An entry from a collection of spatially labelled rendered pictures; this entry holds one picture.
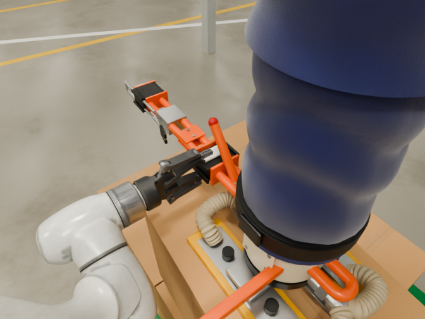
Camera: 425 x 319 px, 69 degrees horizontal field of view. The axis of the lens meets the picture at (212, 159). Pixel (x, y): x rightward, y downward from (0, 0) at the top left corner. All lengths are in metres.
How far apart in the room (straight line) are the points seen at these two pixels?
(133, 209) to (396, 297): 0.59
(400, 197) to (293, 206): 2.19
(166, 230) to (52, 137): 2.31
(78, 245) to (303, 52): 0.52
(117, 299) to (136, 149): 2.12
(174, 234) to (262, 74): 0.54
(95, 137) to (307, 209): 2.56
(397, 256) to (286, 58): 1.34
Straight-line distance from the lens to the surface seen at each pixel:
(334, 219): 0.45
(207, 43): 3.94
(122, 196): 0.66
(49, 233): 0.66
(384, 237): 1.59
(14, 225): 2.46
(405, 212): 2.51
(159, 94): 0.97
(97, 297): 0.60
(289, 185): 0.41
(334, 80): 0.29
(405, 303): 0.83
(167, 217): 0.82
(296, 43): 0.30
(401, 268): 1.54
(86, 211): 0.65
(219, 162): 0.74
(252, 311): 0.69
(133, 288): 0.63
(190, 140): 0.80
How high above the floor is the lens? 1.74
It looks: 45 degrees down
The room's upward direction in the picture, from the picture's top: straight up
